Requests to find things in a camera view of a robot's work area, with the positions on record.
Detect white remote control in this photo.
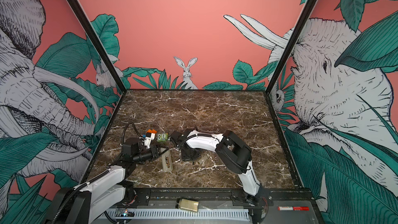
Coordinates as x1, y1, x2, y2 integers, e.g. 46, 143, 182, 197
161, 148, 173, 172

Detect remote battery cover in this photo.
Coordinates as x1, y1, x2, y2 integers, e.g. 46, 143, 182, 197
197, 156, 208, 166

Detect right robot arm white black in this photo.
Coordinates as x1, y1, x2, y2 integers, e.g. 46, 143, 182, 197
169, 129, 261, 197

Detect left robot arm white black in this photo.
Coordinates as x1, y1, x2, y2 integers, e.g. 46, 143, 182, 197
42, 138, 169, 224

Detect orange toy brick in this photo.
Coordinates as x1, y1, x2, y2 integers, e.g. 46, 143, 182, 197
147, 129, 157, 134

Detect brass metal box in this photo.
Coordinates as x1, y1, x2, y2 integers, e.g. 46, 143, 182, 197
176, 199, 199, 213

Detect small circuit board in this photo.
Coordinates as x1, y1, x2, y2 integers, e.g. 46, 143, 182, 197
115, 209, 135, 219

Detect red white marker pen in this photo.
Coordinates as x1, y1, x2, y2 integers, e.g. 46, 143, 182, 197
277, 206, 309, 211

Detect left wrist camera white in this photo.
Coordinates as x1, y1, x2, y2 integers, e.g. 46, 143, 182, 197
144, 132, 156, 149

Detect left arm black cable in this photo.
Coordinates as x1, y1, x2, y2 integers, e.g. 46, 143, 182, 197
121, 122, 144, 147

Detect black mounting rail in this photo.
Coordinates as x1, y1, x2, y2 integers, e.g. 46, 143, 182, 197
130, 188, 314, 207

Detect white slotted cable duct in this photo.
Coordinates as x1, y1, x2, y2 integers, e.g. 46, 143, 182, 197
107, 208, 251, 222

